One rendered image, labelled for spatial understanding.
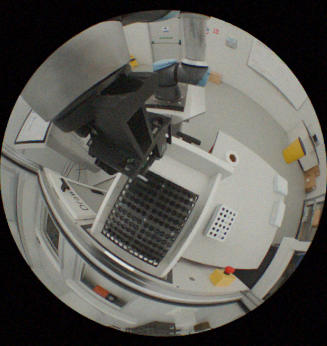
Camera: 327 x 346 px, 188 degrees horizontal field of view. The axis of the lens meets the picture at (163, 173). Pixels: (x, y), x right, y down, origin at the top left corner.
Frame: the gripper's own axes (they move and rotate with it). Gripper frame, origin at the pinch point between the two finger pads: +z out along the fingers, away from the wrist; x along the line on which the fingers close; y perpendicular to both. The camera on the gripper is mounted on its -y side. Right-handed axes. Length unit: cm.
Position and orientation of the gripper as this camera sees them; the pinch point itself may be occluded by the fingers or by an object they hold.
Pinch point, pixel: (135, 163)
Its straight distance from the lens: 24.8
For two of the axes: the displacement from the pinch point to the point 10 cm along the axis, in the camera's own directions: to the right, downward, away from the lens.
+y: 8.8, 4.4, -1.8
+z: 0.6, 2.6, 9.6
